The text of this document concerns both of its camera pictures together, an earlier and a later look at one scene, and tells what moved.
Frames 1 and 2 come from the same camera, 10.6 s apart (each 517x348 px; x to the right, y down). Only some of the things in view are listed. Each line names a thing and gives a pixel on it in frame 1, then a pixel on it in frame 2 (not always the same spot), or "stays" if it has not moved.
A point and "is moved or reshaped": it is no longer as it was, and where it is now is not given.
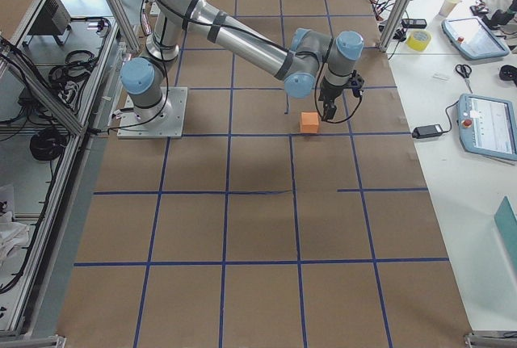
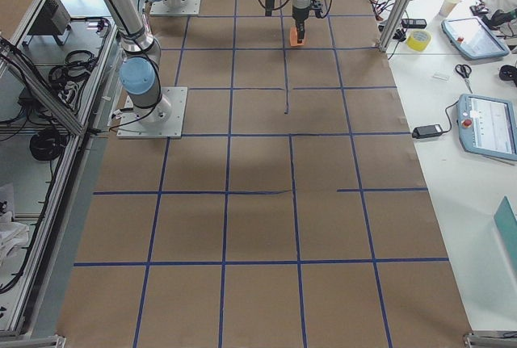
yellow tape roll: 418,39 stays
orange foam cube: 309,123 is moved or reshaped
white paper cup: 449,2 stays
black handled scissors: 464,70 stays
